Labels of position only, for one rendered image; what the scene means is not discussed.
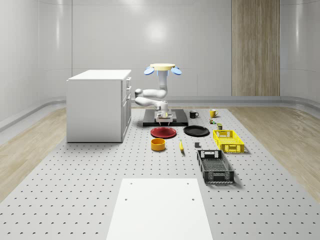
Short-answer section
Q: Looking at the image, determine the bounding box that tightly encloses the drone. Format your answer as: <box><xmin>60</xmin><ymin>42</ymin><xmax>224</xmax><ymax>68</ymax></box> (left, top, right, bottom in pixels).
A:
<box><xmin>143</xmin><ymin>63</ymin><xmax>183</xmax><ymax>76</ymax></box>

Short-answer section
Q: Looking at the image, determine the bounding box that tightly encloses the flat black stove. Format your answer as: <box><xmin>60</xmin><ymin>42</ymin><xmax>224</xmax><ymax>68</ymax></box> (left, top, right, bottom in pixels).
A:
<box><xmin>142</xmin><ymin>108</ymin><xmax>189</xmax><ymax>127</ymax></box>

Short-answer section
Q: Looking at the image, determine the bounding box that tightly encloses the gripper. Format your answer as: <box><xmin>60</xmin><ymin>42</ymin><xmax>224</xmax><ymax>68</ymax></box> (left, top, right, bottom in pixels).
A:
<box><xmin>154</xmin><ymin>111</ymin><xmax>174</xmax><ymax>127</ymax></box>

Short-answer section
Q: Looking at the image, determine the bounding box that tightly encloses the dark grey basket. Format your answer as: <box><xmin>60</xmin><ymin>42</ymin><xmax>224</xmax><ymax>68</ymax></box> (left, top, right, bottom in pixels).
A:
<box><xmin>196</xmin><ymin>149</ymin><xmax>236</xmax><ymax>185</ymax></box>

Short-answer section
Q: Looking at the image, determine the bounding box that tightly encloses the red plate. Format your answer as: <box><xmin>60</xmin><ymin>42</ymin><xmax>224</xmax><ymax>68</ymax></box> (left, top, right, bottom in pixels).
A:
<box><xmin>150</xmin><ymin>126</ymin><xmax>178</xmax><ymax>139</ymax></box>

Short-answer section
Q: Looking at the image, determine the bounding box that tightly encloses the yellow basket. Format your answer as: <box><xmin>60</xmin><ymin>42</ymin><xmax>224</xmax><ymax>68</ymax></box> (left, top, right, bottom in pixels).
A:
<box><xmin>212</xmin><ymin>129</ymin><xmax>246</xmax><ymax>154</ymax></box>

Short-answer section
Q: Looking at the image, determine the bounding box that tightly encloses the white cabinet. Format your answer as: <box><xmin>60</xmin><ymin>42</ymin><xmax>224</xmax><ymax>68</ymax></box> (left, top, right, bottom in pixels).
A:
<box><xmin>66</xmin><ymin>69</ymin><xmax>133</xmax><ymax>144</ymax></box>

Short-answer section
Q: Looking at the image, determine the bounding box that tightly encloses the white board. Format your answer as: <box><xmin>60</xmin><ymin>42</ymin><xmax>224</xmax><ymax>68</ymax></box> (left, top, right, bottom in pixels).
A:
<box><xmin>106</xmin><ymin>178</ymin><xmax>214</xmax><ymax>240</ymax></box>

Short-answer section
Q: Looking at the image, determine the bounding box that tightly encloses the yellow bowl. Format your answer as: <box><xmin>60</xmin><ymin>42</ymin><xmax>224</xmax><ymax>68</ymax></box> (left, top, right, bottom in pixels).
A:
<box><xmin>150</xmin><ymin>138</ymin><xmax>166</xmax><ymax>152</ymax></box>

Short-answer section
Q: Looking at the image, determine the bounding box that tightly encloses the black plate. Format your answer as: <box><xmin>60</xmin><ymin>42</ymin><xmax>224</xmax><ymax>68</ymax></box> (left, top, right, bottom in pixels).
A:
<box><xmin>183</xmin><ymin>125</ymin><xmax>210</xmax><ymax>138</ymax></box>

